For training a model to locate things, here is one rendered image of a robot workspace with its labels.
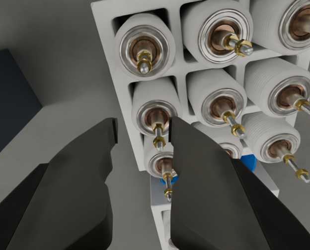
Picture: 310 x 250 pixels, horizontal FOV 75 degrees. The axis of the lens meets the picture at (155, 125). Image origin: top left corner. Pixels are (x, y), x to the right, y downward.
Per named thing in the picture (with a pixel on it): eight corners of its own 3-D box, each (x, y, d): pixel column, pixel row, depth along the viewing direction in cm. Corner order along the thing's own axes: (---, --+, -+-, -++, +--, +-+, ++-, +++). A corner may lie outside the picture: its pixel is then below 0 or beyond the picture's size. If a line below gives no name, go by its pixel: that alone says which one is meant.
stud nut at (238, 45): (246, 35, 23) (249, 36, 23) (252, 47, 24) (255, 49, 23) (230, 46, 24) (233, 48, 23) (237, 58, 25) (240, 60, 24)
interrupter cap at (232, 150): (246, 152, 42) (248, 154, 42) (220, 173, 45) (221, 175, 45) (221, 135, 40) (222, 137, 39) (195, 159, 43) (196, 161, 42)
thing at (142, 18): (170, 48, 48) (182, 72, 32) (132, 61, 49) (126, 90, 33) (159, 3, 43) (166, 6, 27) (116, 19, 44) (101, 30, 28)
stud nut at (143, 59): (151, 72, 25) (152, 74, 24) (138, 73, 25) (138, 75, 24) (150, 56, 24) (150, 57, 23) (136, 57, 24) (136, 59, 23)
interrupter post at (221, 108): (227, 112, 37) (234, 121, 34) (214, 113, 37) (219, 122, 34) (229, 100, 36) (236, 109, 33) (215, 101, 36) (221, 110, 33)
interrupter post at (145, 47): (154, 57, 31) (155, 62, 28) (139, 62, 31) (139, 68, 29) (149, 41, 30) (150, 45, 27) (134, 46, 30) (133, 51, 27)
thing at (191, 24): (203, -12, 41) (238, -19, 26) (225, 28, 46) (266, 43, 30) (166, 20, 44) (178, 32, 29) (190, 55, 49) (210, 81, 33)
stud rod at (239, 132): (227, 113, 35) (245, 139, 29) (221, 114, 35) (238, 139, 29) (228, 108, 34) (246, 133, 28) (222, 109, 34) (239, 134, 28)
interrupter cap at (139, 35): (174, 67, 32) (175, 69, 31) (130, 82, 33) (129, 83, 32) (161, 16, 28) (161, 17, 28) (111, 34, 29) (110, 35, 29)
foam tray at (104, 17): (140, 133, 69) (139, 171, 53) (107, 1, 48) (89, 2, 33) (256, 114, 66) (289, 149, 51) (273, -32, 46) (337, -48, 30)
